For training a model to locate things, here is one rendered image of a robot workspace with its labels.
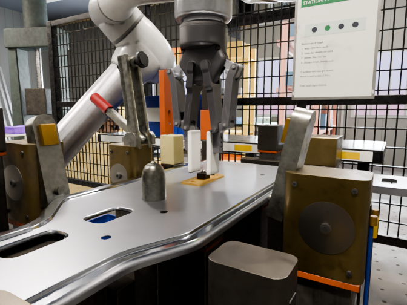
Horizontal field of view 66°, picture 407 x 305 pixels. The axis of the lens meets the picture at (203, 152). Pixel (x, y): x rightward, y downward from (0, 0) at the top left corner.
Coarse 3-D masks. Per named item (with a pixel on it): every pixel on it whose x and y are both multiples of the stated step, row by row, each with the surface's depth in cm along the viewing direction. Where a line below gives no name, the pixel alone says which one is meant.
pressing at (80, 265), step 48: (96, 192) 44; (192, 192) 44; (240, 192) 44; (0, 240) 28; (96, 240) 28; (144, 240) 28; (192, 240) 29; (0, 288) 21; (48, 288) 21; (96, 288) 22
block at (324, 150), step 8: (312, 136) 66; (320, 136) 66; (328, 136) 66; (336, 136) 66; (312, 144) 65; (320, 144) 64; (328, 144) 63; (336, 144) 63; (312, 152) 65; (320, 152) 64; (328, 152) 64; (336, 152) 63; (312, 160) 65; (320, 160) 64; (328, 160) 64; (336, 160) 63
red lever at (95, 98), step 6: (90, 96) 63; (96, 96) 62; (96, 102) 62; (102, 102) 62; (102, 108) 61; (108, 108) 61; (108, 114) 61; (114, 114) 60; (114, 120) 60; (120, 120) 60; (126, 120) 60; (120, 126) 60; (126, 126) 59; (126, 132) 59; (144, 138) 58
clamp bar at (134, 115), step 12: (120, 60) 56; (132, 60) 56; (144, 60) 56; (120, 72) 57; (132, 72) 58; (132, 84) 57; (132, 96) 56; (144, 96) 59; (132, 108) 56; (144, 108) 59; (132, 120) 57; (144, 120) 59; (144, 132) 59
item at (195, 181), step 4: (200, 172) 52; (196, 176) 53; (200, 176) 51; (204, 176) 51; (208, 176) 52; (212, 176) 53; (216, 176) 53; (220, 176) 53; (184, 180) 50; (188, 180) 50; (192, 180) 50; (196, 180) 50; (200, 180) 50; (204, 180) 50; (208, 180) 50; (212, 180) 51; (188, 184) 49; (192, 184) 48; (196, 184) 48; (200, 184) 48; (204, 184) 49
